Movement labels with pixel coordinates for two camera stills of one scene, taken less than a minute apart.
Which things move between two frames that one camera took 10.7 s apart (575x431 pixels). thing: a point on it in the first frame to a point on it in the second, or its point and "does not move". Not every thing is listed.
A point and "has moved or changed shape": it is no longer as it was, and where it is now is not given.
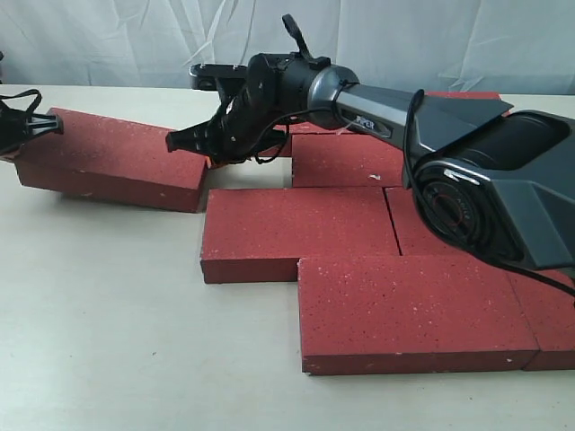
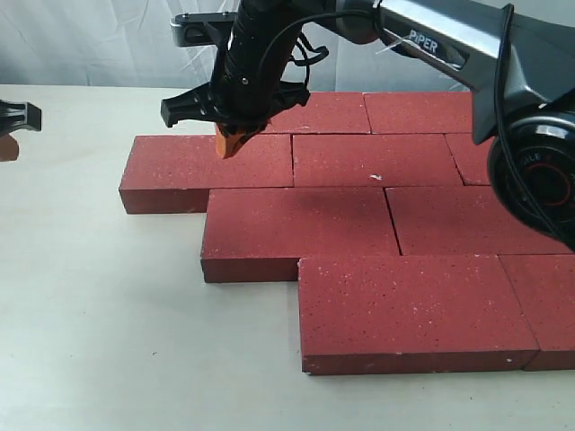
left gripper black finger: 36,124 to 19,116
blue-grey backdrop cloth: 477,46 does not move
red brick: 111,159 has moved or changed shape
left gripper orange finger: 10,155 to 9,148
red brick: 345,161 does not move
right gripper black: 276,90 to 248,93
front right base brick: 551,314 does not move
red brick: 256,235 does not move
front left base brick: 402,314 does not move
